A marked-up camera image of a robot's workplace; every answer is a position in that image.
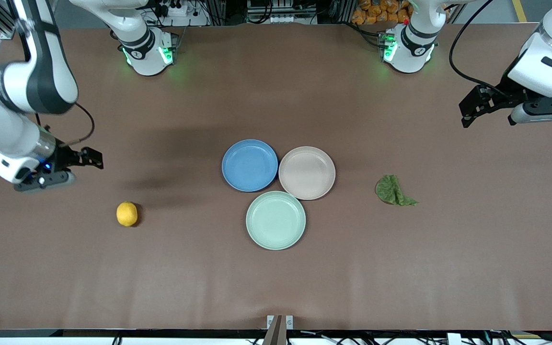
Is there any yellow lemon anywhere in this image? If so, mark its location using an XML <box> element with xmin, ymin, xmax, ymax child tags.
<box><xmin>116</xmin><ymin>202</ymin><xmax>138</xmax><ymax>227</ymax></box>

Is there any green lettuce leaf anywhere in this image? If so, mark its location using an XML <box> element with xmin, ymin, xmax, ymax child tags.
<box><xmin>375</xmin><ymin>174</ymin><xmax>419</xmax><ymax>207</ymax></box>

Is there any brown table cover sheet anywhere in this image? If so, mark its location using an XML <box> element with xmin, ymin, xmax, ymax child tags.
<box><xmin>0</xmin><ymin>23</ymin><xmax>552</xmax><ymax>331</ymax></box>

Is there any bag of orange items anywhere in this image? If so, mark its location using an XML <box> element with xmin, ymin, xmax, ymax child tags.
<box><xmin>351</xmin><ymin>0</ymin><xmax>413</xmax><ymax>25</ymax></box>

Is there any blue plate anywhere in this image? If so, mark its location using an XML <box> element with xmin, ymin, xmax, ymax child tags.
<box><xmin>221</xmin><ymin>139</ymin><xmax>279</xmax><ymax>193</ymax></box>

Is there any white power strip with plugs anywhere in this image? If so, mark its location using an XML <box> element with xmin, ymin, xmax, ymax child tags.
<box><xmin>142</xmin><ymin>0</ymin><xmax>209</xmax><ymax>27</ymax></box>

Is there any beige plate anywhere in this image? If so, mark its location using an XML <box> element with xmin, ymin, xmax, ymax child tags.
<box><xmin>278</xmin><ymin>146</ymin><xmax>336</xmax><ymax>201</ymax></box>

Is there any light green plate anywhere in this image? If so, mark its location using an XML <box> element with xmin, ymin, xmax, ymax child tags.
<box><xmin>246</xmin><ymin>191</ymin><xmax>306</xmax><ymax>251</ymax></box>

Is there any electrical control equipment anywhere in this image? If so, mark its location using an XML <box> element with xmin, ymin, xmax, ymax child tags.
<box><xmin>246</xmin><ymin>0</ymin><xmax>318</xmax><ymax>24</ymax></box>

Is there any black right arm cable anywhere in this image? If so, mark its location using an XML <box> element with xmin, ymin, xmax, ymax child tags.
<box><xmin>58</xmin><ymin>103</ymin><xmax>96</xmax><ymax>147</ymax></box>

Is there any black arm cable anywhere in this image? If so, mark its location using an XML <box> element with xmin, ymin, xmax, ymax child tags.
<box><xmin>58</xmin><ymin>103</ymin><xmax>96</xmax><ymax>147</ymax></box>
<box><xmin>449</xmin><ymin>0</ymin><xmax>511</xmax><ymax>96</ymax></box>

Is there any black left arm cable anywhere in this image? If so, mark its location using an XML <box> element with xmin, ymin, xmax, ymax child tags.
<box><xmin>449</xmin><ymin>0</ymin><xmax>511</xmax><ymax>96</ymax></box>

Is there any aluminium profile post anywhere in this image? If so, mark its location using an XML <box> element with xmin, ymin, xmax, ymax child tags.
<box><xmin>326</xmin><ymin>0</ymin><xmax>357</xmax><ymax>23</ymax></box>
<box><xmin>208</xmin><ymin>0</ymin><xmax>229</xmax><ymax>25</ymax></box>

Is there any black table edge rail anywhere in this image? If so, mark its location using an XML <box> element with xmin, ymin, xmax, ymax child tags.
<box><xmin>0</xmin><ymin>329</ymin><xmax>552</xmax><ymax>339</ymax></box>

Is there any metal table edge bracket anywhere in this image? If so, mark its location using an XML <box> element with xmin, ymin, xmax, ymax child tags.
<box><xmin>266</xmin><ymin>315</ymin><xmax>294</xmax><ymax>345</ymax></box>

